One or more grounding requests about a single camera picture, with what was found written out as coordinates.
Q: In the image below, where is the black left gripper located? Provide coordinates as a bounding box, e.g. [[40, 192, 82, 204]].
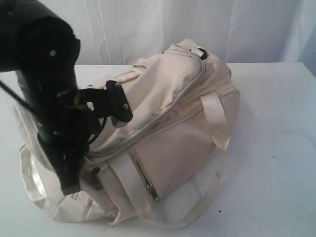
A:
[[38, 88, 104, 195]]

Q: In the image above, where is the beige duffel bag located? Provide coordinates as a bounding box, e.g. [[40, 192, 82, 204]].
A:
[[13, 39, 239, 228]]

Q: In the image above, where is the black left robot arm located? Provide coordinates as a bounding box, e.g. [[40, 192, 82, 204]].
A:
[[0, 0, 100, 195]]

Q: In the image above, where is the white background curtain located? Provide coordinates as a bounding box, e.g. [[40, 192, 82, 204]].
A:
[[43, 0, 316, 67]]

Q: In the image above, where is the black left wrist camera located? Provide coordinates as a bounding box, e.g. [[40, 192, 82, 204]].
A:
[[106, 80, 133, 123]]

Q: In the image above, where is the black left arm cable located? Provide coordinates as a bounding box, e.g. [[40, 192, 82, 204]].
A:
[[0, 79, 40, 117]]

